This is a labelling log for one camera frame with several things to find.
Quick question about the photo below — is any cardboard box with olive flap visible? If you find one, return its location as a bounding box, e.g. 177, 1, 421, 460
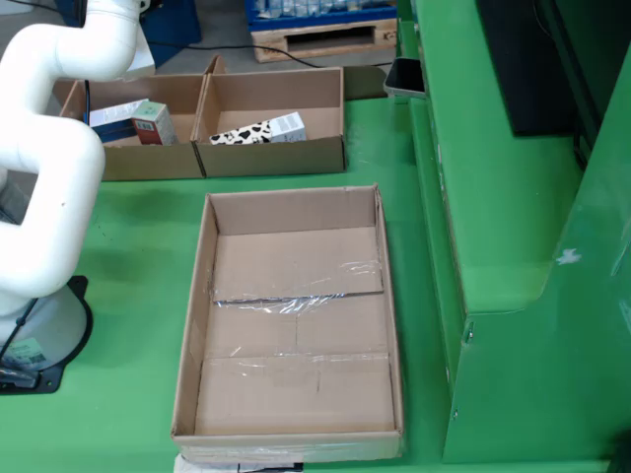
190, 54, 388, 179

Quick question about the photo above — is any large shallow cardboard tray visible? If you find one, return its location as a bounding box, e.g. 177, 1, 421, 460
170, 183, 406, 464

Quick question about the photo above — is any open brown cardboard box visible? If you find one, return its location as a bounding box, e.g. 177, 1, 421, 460
52, 73, 207, 182

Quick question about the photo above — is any cow print carton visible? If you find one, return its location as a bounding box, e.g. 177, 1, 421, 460
209, 120, 274, 146

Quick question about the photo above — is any smartphone with dark screen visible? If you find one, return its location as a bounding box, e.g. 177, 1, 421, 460
383, 57, 428, 100

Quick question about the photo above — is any wooden pallet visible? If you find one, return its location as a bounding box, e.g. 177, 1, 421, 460
249, 18, 398, 64

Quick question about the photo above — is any green metal machine housing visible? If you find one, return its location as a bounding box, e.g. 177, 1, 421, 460
393, 0, 631, 464

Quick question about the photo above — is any blue crate with goods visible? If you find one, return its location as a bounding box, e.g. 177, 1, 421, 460
245, 0, 398, 33

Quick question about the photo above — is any blue and white carton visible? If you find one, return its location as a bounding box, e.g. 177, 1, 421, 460
88, 98, 149, 144

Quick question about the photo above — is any dark blue plastic bin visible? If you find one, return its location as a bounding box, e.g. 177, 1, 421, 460
53, 0, 202, 70

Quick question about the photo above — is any flat monitor panel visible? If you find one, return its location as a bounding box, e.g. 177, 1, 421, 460
475, 0, 602, 138

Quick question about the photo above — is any black floor cable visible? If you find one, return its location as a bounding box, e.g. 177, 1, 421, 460
147, 39, 395, 69

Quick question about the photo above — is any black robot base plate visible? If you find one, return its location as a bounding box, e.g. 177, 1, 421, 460
0, 275, 95, 395

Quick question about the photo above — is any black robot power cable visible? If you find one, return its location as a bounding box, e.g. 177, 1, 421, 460
0, 295, 40, 366

